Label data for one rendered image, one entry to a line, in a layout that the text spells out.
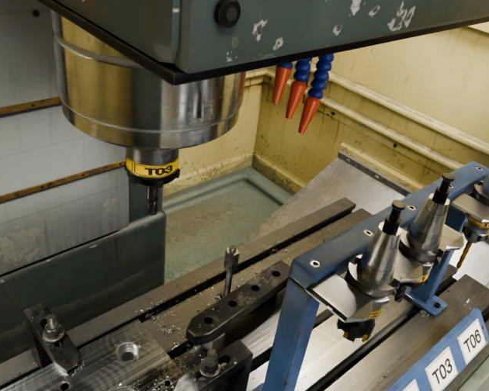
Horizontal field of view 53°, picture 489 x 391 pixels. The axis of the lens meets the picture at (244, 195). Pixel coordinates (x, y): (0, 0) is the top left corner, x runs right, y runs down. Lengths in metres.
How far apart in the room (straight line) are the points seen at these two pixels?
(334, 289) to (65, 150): 0.58
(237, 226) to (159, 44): 1.51
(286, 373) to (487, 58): 0.92
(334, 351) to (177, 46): 0.82
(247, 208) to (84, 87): 1.43
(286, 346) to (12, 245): 0.58
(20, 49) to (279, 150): 1.17
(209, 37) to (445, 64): 1.23
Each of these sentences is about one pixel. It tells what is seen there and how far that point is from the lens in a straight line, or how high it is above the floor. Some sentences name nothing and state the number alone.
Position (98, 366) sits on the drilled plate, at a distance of 0.79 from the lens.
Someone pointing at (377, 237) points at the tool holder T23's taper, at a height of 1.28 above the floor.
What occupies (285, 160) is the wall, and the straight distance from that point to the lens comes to 1.84.
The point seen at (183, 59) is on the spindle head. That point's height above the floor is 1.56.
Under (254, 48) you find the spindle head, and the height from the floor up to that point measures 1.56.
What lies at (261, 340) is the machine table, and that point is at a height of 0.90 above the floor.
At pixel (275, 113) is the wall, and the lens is 1.82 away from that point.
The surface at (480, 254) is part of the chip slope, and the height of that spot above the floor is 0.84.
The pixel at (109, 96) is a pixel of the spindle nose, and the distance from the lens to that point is 0.38.
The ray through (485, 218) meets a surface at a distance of 0.84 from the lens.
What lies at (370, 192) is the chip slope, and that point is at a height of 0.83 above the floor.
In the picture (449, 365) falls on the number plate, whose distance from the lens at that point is 0.98.
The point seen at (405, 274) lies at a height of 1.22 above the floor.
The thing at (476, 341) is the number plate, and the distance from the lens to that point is 1.05.
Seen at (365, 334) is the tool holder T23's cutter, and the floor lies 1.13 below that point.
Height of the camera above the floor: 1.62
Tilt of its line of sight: 34 degrees down
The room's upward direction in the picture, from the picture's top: 8 degrees clockwise
